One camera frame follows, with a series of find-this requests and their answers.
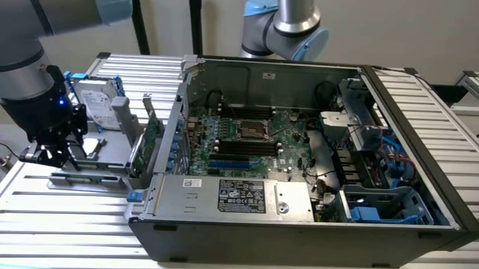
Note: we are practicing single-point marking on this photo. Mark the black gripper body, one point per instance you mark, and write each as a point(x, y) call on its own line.
point(34, 117)

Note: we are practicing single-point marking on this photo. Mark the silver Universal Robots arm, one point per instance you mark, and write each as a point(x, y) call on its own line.
point(22, 64)

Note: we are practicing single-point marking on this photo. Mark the green RAM stick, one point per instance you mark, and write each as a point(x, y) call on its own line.
point(85, 178)

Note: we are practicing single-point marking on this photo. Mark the short black expansion slot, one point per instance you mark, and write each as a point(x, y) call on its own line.
point(218, 171)

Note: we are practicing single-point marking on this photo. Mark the long black expansion slot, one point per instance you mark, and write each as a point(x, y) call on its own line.
point(229, 157)

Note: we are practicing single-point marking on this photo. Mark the blue expansion slot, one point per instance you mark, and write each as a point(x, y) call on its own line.
point(229, 164)

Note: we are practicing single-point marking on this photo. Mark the black RAM slot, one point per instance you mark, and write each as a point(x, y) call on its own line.
point(247, 146)
point(245, 111)
point(247, 149)
point(247, 153)
point(245, 107)
point(247, 142)

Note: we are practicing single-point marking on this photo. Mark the silver CPU chip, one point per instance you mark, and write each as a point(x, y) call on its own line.
point(93, 146)

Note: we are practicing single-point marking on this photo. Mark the grey parts rack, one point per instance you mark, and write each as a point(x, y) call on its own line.
point(119, 148)

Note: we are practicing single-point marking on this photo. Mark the blue case latch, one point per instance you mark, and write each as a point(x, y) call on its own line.
point(135, 196)

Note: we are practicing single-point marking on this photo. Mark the green graphics card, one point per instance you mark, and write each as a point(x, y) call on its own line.
point(149, 137)

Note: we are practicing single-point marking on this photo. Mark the silver power supply unit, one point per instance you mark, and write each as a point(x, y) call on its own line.
point(202, 201)

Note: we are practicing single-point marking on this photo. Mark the black pole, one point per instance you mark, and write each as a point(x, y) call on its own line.
point(142, 28)
point(195, 28)

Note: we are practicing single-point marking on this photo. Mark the CPU socket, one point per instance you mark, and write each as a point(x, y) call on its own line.
point(247, 129)

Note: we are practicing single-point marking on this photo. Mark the silver chipset heatsink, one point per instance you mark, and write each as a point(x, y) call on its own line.
point(279, 175)

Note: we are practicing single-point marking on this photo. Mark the green motherboard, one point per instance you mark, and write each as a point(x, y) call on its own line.
point(289, 157)

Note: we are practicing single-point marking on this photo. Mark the black open PC case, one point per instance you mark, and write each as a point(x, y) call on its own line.
point(285, 241)

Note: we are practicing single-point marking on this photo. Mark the black fan shroud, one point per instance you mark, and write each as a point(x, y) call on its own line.
point(356, 168)

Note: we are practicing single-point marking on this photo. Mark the metal drive cage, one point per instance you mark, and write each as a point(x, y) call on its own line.
point(356, 112)

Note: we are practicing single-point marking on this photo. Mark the blue-grey disk bay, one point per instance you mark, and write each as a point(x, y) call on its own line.
point(405, 207)

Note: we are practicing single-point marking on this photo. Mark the hard disk with blue frame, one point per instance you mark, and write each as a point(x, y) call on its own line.
point(98, 106)

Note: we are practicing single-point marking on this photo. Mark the aluminium frame rail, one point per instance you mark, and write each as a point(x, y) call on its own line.
point(466, 92)

